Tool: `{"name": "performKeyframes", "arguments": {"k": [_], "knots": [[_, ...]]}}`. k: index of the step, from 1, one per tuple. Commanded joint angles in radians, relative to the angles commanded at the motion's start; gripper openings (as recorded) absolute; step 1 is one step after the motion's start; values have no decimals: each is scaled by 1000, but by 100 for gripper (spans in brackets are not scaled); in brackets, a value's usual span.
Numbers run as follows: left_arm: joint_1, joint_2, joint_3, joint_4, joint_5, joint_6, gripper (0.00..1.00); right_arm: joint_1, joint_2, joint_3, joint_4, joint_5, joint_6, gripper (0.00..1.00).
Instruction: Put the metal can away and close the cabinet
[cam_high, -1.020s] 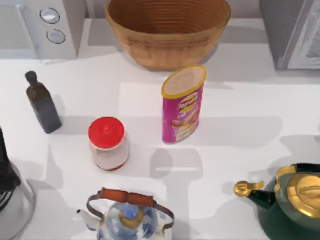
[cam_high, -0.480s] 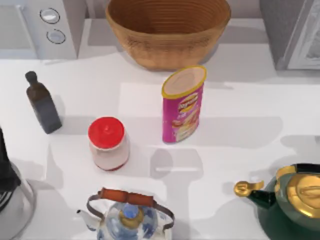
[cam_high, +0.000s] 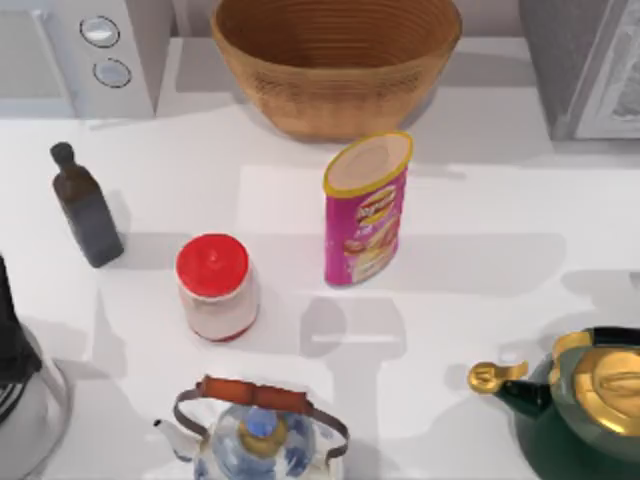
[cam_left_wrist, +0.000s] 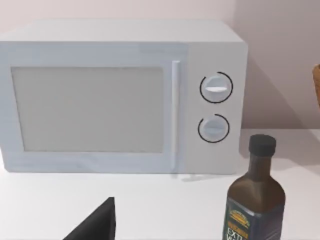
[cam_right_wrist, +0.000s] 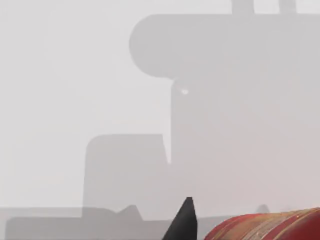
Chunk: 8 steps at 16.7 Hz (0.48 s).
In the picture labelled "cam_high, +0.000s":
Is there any green and gold kettle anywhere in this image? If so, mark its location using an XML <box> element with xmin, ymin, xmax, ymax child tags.
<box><xmin>467</xmin><ymin>326</ymin><xmax>640</xmax><ymax>480</ymax></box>

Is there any woven brown basket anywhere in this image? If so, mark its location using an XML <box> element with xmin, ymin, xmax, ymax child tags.
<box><xmin>209</xmin><ymin>0</ymin><xmax>464</xmax><ymax>144</ymax></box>

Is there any round microwave knob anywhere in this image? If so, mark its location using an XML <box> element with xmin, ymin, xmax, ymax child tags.
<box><xmin>79</xmin><ymin>15</ymin><xmax>122</xmax><ymax>50</ymax></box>
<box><xmin>92</xmin><ymin>57</ymin><xmax>133</xmax><ymax>89</ymax></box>

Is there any white jar with red lid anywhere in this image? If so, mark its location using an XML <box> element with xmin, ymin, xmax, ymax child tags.
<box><xmin>174</xmin><ymin>232</ymin><xmax>260</xmax><ymax>344</ymax></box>

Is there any pale microwave oven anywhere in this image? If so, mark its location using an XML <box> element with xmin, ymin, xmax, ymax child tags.
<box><xmin>0</xmin><ymin>0</ymin><xmax>174</xmax><ymax>120</ymax></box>

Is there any pink and yellow can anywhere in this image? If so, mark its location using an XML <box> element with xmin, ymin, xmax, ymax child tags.
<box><xmin>322</xmin><ymin>130</ymin><xmax>415</xmax><ymax>289</ymax></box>

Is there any dark glass bottle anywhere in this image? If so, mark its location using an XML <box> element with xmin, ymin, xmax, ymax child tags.
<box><xmin>49</xmin><ymin>141</ymin><xmax>125</xmax><ymax>269</ymax></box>

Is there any blue and white teapot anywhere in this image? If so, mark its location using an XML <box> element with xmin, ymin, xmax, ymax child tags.
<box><xmin>152</xmin><ymin>374</ymin><xmax>349</xmax><ymax>480</ymax></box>

